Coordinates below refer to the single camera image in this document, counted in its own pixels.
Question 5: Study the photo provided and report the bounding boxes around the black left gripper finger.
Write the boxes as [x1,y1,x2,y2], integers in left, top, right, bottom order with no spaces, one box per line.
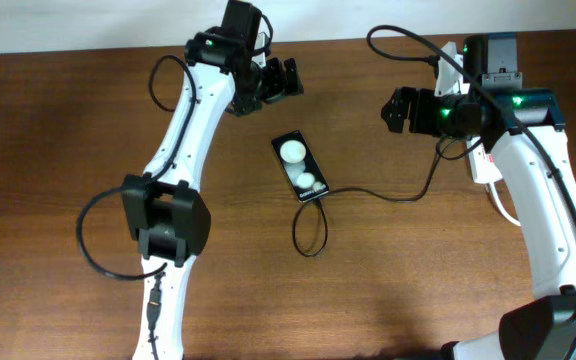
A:
[284,58,304,96]
[262,58,286,104]

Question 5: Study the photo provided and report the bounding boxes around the black USB charging cable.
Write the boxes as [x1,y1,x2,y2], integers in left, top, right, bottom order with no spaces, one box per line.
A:
[291,134,484,259]

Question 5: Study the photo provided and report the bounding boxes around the black flip smartphone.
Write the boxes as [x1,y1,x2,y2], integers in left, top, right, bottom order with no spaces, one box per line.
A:
[271,130,330,203]

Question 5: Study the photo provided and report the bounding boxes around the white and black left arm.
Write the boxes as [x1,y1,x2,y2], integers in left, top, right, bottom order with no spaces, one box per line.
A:
[122,1,303,359]

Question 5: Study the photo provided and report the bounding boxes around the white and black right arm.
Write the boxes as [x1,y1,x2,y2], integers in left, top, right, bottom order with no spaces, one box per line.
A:
[382,33,576,359]

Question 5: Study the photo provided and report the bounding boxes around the white power strip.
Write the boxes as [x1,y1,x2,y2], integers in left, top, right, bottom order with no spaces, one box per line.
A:
[467,144,503,185]

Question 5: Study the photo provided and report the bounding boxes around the white power strip cord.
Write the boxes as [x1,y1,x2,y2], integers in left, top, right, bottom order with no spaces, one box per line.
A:
[485,181,576,240]

